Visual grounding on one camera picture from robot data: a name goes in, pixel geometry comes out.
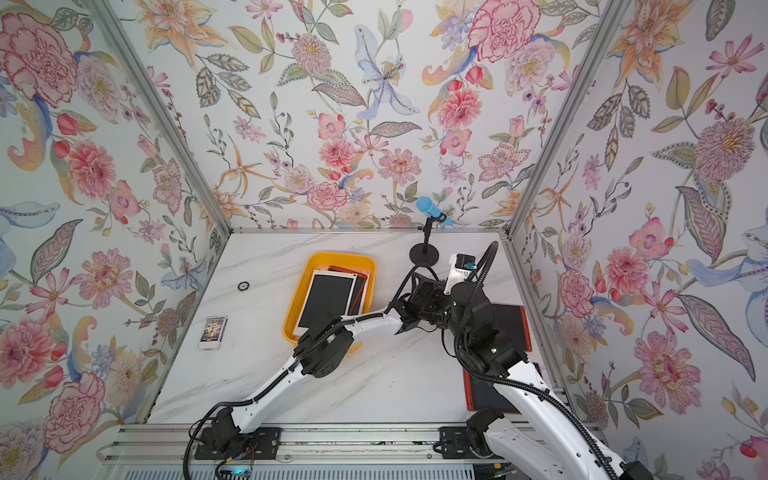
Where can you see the black microphone stand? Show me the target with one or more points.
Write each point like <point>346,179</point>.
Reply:
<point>423,253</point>

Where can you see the yellow plastic storage box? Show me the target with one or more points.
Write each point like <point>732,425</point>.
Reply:
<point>322,260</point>

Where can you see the small card box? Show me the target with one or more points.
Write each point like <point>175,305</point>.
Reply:
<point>212,334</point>

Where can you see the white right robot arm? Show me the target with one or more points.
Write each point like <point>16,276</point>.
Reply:
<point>568,449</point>

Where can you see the pink writing tablet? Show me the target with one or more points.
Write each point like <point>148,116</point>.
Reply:
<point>339,290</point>

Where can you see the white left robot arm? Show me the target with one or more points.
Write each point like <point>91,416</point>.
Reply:
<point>318,353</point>

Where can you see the red writing tablet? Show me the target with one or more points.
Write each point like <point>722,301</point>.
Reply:
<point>480,395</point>
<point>511,320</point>
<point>359,290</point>

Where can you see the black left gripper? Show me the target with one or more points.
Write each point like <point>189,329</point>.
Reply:
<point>443,326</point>

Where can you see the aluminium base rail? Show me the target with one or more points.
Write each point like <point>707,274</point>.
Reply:
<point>332,451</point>

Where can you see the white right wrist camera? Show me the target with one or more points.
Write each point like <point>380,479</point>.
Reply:
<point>462,266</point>

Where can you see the white writing tablet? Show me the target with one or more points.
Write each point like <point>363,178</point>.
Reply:
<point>310,313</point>

